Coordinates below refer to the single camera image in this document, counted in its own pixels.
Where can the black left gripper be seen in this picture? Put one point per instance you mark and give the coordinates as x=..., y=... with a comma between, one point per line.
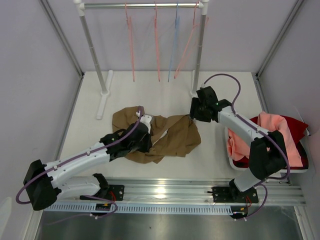
x=148, y=144

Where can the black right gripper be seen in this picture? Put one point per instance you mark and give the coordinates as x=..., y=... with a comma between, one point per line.
x=193, y=113

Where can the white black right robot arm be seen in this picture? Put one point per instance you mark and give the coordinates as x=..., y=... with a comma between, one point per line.
x=267, y=150

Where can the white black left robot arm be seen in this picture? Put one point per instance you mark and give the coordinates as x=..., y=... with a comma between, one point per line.
x=45, y=183

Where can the pink garment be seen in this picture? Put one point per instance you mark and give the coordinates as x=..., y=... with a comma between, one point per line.
x=238, y=149

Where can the white laundry basket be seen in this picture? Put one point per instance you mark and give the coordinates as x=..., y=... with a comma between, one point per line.
x=300, y=170

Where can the red garment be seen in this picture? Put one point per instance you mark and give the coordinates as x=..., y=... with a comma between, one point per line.
x=297, y=125

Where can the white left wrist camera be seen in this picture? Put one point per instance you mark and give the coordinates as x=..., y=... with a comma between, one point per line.
x=146, y=119

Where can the pink wire hanger rightmost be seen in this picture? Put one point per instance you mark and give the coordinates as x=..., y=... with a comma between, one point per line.
x=203, y=6

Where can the pink wire hanger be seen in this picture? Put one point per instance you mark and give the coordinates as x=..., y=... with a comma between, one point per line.
x=130, y=38
x=203, y=6
x=157, y=54

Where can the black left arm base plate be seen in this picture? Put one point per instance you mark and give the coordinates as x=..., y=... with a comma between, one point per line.
x=115, y=192

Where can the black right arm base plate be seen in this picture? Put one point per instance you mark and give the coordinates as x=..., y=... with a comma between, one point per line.
x=227, y=194

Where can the blue wire hanger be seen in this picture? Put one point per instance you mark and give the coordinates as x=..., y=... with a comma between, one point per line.
x=175, y=40

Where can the grey slotted cable duct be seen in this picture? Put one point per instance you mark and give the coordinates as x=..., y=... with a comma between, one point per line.
x=140, y=208

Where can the pink wire hanger leftmost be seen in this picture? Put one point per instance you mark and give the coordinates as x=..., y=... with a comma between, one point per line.
x=130, y=38

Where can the aluminium mounting rail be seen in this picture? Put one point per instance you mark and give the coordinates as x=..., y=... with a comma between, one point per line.
x=196, y=192

